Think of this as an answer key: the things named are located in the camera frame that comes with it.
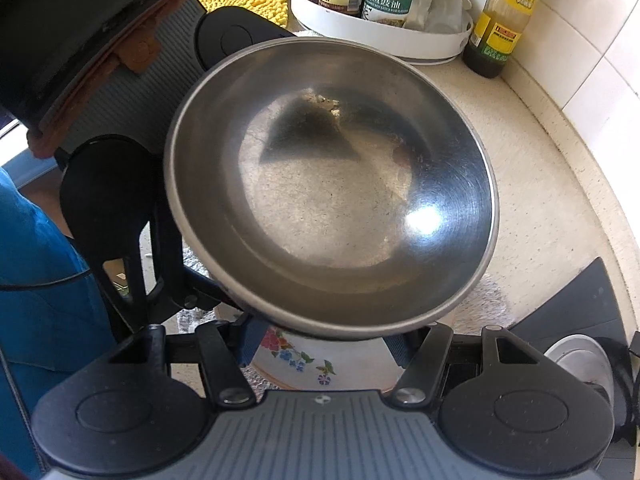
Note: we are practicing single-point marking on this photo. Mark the yellow chenille mat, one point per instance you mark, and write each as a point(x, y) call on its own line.
point(250, 2)

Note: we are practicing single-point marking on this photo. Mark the white round object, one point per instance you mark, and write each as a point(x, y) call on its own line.
point(575, 355)

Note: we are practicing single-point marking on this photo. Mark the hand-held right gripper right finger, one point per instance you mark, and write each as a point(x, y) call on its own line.
point(400, 350)

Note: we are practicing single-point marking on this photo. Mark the yellow label oil bottle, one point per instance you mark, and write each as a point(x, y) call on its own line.
point(505, 20)

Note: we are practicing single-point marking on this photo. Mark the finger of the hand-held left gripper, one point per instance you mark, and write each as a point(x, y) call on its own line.
point(150, 280)

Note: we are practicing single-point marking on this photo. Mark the dark grey slab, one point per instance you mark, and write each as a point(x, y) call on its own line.
point(585, 305)

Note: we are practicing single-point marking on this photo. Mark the white floral plate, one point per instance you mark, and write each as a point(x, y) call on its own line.
point(340, 360)

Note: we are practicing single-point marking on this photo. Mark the stainless steel bowl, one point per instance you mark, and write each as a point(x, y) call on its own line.
point(325, 185)

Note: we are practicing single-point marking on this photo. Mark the white towel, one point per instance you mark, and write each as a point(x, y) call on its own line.
point(485, 300)

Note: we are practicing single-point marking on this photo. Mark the person's blue clothing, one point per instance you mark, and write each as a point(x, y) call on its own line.
point(40, 260)

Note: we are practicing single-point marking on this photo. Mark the white round tray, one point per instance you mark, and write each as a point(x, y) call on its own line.
point(350, 30)

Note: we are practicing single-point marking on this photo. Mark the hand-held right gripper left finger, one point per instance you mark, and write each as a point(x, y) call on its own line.
point(251, 342)

